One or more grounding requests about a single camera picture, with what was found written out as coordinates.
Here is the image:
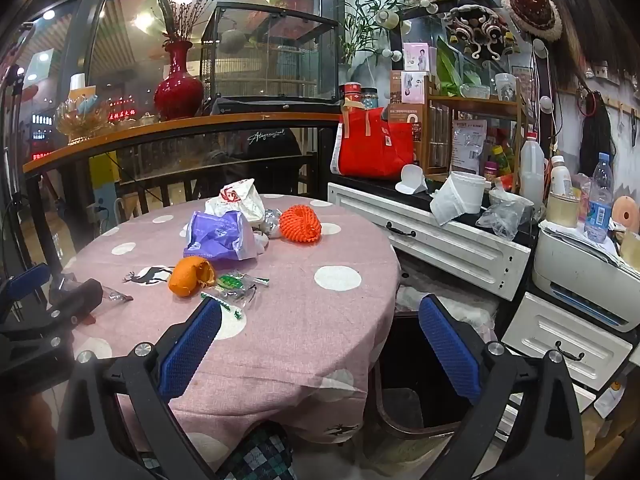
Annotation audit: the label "clear water bottle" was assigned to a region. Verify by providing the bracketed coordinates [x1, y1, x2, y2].
[584, 152, 615, 243]

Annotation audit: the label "red embroidered hat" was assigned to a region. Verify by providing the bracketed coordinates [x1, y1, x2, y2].
[502, 0, 563, 43]

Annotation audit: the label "translucent tan container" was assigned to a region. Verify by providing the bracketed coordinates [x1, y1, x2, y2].
[619, 229, 640, 261]

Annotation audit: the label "small white bottle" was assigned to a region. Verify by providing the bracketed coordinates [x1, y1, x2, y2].
[549, 155, 572, 197]

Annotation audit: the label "silver foil wrapper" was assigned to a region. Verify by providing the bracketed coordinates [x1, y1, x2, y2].
[257, 208, 284, 239]

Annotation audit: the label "green clear candy wrapper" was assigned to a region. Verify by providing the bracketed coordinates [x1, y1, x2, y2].
[216, 270, 271, 292]
[200, 287, 258, 321]

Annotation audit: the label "white drawer unit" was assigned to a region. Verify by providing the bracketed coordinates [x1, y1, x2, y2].
[501, 291, 633, 392]

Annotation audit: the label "cream round tin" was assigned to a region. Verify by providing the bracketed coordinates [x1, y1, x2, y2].
[545, 191, 581, 228]

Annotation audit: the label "glass lotus bowl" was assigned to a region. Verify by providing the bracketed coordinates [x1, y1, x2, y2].
[54, 95, 113, 143]

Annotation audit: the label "vanity mirror with bulbs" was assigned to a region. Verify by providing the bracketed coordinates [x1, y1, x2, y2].
[375, 2, 556, 116]

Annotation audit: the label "white red-print plastic bag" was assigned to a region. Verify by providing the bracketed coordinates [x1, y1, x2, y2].
[205, 178, 266, 226]

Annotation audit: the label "white printer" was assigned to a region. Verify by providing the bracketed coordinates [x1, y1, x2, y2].
[531, 217, 640, 333]

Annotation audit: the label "dark fringed wall hanging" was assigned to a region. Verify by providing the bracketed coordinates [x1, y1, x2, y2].
[530, 0, 640, 91]

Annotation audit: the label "white tissue roll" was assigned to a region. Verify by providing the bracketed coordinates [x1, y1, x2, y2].
[429, 171, 488, 226]

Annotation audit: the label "peach round pad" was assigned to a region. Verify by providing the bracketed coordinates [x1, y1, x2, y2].
[612, 195, 640, 233]

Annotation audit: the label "printed glass cup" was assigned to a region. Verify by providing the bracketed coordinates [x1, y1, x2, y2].
[495, 73, 518, 102]

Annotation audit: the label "wooden counter ledge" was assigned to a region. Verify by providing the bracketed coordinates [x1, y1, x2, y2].
[22, 111, 346, 175]

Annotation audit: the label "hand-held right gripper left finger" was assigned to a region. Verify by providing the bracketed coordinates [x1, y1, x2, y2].
[54, 297, 223, 480]

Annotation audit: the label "orange foam fruit net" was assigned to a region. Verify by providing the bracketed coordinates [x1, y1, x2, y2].
[279, 205, 322, 245]

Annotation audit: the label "black wig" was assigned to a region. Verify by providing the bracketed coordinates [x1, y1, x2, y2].
[579, 90, 617, 161]

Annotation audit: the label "purple plastic bag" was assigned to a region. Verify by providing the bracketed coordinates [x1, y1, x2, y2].
[183, 210, 258, 262]

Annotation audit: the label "dark brown waste bin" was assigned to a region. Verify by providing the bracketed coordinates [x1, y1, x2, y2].
[372, 310, 476, 443]

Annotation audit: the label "white dressing cabinet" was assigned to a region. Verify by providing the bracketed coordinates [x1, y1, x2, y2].
[327, 172, 532, 301]

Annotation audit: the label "ornate white headdress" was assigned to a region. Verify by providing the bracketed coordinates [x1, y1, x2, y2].
[444, 7, 518, 63]

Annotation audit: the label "green leafy branches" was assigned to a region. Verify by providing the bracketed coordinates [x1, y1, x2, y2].
[342, 0, 418, 68]

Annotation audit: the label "wooden shelf rack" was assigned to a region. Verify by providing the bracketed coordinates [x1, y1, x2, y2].
[425, 94, 526, 183]

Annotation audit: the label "clear plastic bag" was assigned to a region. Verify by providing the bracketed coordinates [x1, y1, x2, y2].
[475, 190, 535, 242]

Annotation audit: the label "white jug red cap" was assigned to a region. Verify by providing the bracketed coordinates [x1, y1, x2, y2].
[519, 132, 546, 211]

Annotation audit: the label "red ceramic vase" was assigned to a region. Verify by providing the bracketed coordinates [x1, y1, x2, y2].
[153, 40, 205, 122]

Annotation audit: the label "silver red snack wrapper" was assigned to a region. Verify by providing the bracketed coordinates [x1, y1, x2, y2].
[59, 271, 135, 323]

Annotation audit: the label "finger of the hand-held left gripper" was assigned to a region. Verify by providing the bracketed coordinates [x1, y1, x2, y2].
[0, 262, 52, 322]
[20, 278, 104, 341]

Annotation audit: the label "dried branches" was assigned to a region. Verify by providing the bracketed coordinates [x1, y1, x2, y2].
[157, 0, 213, 43]

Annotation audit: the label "pink box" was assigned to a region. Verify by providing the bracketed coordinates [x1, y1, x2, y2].
[402, 41, 432, 73]

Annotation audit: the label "white printed packet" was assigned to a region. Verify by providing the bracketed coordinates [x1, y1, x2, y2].
[450, 119, 488, 176]

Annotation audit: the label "pink polka dot tablecloth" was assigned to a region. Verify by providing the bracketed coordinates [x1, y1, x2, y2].
[47, 195, 401, 461]

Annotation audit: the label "orange peel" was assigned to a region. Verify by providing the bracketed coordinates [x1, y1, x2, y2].
[167, 256, 217, 297]

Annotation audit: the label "person's checked green trousers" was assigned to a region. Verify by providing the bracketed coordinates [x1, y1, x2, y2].
[215, 420, 296, 480]

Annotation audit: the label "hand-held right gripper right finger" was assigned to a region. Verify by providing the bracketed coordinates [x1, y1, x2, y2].
[417, 294, 587, 480]

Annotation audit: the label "brown cardboard box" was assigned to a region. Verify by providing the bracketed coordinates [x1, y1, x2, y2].
[389, 104, 426, 147]

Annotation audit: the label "green leaf decoration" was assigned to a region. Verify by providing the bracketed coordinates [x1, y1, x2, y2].
[437, 35, 481, 98]

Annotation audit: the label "red tote bag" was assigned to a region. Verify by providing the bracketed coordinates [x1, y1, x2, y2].
[337, 101, 416, 179]

